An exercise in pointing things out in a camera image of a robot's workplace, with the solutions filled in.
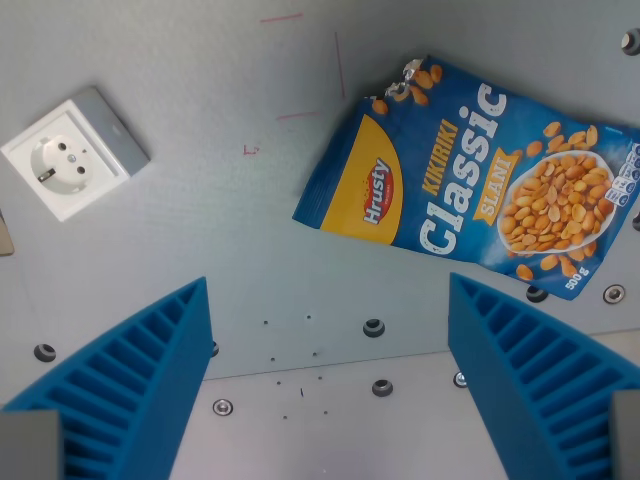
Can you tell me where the white grey wall socket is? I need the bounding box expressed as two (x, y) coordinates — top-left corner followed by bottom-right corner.
(0, 86), (152, 223)

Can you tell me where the blue peanut snack bag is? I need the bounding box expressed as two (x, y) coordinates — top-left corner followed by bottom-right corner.
(291, 54), (640, 302)

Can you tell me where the beige flat object edge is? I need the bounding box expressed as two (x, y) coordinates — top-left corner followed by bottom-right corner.
(0, 209), (15, 257)

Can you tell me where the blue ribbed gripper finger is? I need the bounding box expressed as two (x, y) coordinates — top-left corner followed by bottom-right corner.
(0, 276), (214, 480)
(447, 272), (640, 480)

